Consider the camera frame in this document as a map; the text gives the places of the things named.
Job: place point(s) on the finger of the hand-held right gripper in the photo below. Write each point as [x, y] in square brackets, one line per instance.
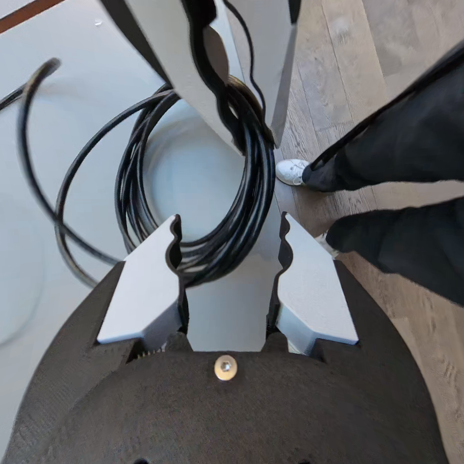
[275, 54]
[170, 43]

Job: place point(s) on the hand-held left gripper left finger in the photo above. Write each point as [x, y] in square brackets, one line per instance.
[145, 297]

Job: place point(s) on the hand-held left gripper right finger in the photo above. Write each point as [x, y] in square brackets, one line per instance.
[315, 297]

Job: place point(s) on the grey desk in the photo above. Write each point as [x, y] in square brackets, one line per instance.
[90, 36]

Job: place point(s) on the white shoe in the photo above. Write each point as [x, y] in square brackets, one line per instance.
[328, 246]
[290, 172]

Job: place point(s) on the person's dark clothing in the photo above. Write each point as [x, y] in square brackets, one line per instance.
[398, 145]

